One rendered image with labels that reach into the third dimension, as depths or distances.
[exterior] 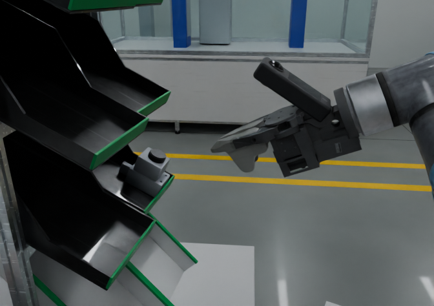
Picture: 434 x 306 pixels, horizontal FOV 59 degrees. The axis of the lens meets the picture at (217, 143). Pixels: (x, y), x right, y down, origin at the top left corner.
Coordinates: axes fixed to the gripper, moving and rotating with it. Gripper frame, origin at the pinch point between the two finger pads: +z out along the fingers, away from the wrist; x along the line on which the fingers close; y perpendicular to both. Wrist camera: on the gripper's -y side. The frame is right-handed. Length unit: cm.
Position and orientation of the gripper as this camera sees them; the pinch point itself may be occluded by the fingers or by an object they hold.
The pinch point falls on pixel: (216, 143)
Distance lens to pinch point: 59.3
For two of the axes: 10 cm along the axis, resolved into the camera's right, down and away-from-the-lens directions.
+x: 2.6, -3.6, 9.0
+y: 4.1, 8.8, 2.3
